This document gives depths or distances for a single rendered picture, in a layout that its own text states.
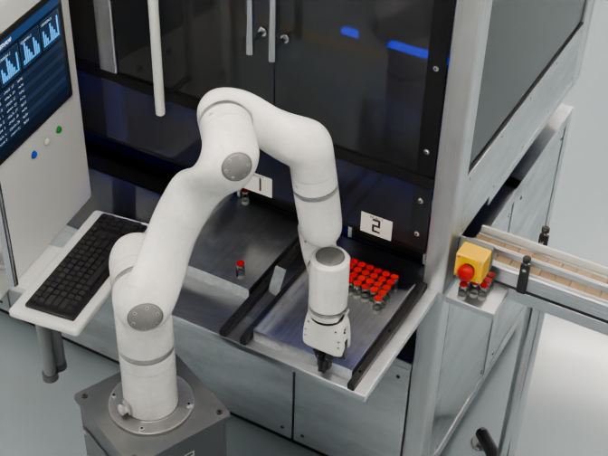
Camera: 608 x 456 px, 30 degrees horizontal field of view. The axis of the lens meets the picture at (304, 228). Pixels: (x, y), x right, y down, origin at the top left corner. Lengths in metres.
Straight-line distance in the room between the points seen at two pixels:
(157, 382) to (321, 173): 0.61
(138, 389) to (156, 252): 0.38
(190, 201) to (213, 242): 0.81
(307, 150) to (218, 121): 0.18
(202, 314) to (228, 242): 0.27
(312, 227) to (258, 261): 0.65
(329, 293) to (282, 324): 0.37
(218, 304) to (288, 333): 0.20
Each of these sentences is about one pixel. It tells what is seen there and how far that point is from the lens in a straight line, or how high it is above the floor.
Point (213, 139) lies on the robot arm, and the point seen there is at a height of 1.60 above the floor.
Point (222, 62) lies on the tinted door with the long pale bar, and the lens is 2.80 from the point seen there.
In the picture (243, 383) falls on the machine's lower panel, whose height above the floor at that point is 0.25.
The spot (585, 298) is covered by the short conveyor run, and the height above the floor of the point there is 0.93.
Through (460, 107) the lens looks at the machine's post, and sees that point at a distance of 2.51.
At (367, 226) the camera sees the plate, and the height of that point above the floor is 1.01.
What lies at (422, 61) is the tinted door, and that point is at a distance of 2.51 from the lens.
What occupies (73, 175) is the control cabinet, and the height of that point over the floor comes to 0.94.
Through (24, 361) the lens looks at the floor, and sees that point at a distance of 3.95.
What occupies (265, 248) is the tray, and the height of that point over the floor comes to 0.88.
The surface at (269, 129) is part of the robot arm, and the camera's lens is 2.15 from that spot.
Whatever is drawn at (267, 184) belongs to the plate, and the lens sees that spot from 2.90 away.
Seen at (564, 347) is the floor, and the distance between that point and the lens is 4.05.
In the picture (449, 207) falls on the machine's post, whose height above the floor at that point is 1.15.
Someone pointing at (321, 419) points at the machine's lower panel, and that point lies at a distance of 3.38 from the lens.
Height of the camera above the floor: 2.77
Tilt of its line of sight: 39 degrees down
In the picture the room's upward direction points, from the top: 2 degrees clockwise
